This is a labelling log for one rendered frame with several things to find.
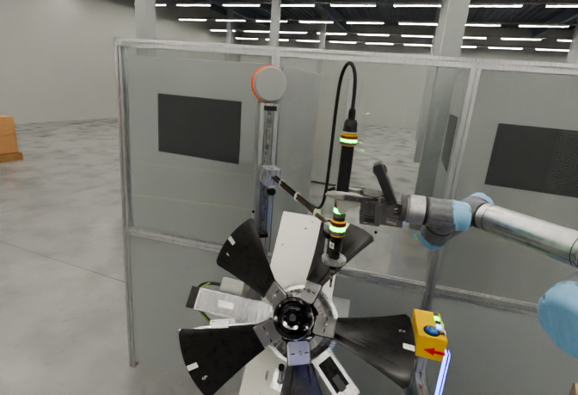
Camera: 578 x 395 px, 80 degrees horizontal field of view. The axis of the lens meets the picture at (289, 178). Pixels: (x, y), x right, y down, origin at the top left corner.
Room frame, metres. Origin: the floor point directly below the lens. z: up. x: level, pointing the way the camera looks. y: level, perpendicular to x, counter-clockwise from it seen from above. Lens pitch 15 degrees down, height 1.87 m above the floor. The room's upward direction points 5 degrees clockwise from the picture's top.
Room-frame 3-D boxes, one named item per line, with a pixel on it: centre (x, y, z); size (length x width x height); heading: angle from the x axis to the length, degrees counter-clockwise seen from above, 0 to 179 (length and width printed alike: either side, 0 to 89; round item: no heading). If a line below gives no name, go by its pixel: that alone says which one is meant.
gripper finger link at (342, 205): (0.87, -0.15, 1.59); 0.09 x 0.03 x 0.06; 87
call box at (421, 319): (1.11, -0.57, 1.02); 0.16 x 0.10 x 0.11; 167
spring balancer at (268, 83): (1.57, 0.12, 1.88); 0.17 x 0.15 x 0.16; 77
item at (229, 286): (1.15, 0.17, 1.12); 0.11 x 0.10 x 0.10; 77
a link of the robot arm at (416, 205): (0.86, -0.33, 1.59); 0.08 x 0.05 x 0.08; 167
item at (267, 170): (1.48, 0.09, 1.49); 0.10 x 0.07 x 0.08; 22
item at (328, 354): (0.92, -0.20, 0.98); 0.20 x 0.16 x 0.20; 167
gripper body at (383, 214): (0.88, -0.26, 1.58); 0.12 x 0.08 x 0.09; 77
